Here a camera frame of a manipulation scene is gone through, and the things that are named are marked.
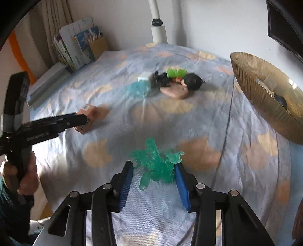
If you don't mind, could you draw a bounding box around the person's left forearm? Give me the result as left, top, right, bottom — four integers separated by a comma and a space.
0, 176, 35, 245

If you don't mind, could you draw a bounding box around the white pole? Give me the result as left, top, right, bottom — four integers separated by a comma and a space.
148, 0, 168, 44

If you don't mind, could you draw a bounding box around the tan pencil holder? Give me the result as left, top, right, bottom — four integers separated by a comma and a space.
89, 35, 109, 59

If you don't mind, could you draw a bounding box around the orange cardboard box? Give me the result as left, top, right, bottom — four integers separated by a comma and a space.
73, 104, 98, 135

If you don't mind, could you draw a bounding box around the printed blanket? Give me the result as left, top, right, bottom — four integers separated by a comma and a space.
30, 43, 293, 246

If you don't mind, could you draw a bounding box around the small black toy figure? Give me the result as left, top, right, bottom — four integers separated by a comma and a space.
153, 70, 172, 87

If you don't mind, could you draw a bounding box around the row of upright books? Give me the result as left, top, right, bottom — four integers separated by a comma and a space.
53, 16, 103, 71

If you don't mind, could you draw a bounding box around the black-haired doll figurine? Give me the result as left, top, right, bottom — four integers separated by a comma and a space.
175, 73, 205, 91

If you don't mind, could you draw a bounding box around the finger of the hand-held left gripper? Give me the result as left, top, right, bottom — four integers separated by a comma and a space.
22, 113, 88, 143

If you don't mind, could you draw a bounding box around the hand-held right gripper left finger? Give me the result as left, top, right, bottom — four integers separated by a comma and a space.
47, 161, 134, 246

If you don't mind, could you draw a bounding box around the blue translucent figure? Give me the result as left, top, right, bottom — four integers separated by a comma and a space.
124, 80, 152, 100

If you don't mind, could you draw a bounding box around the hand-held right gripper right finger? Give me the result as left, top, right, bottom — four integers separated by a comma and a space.
175, 163, 275, 246

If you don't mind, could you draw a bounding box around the clear plastic piece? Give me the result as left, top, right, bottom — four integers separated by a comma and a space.
254, 77, 277, 91

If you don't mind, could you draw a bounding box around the lime green translucent figure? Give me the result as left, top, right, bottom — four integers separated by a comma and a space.
166, 67, 187, 78

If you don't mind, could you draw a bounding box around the person's left hand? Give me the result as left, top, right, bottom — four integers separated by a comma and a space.
0, 151, 39, 195

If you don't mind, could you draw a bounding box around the pink rounded toy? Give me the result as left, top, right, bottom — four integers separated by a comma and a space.
160, 83, 189, 100

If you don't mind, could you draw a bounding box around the teal green translucent figure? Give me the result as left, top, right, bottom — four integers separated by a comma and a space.
130, 138, 184, 191

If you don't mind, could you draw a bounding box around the stack of flat books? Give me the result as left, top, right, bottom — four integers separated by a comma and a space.
27, 62, 71, 110

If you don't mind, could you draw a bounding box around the golden ribbed bowl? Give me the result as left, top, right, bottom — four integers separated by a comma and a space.
230, 52, 303, 144

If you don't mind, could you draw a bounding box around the bunch of pencils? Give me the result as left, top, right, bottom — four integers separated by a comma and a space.
87, 27, 103, 40

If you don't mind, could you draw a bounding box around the orange strip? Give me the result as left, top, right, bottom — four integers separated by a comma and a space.
8, 31, 36, 81

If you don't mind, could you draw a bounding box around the beige curtain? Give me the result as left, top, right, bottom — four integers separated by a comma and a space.
31, 0, 74, 64

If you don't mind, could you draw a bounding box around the small black item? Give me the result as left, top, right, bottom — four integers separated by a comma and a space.
275, 93, 288, 109

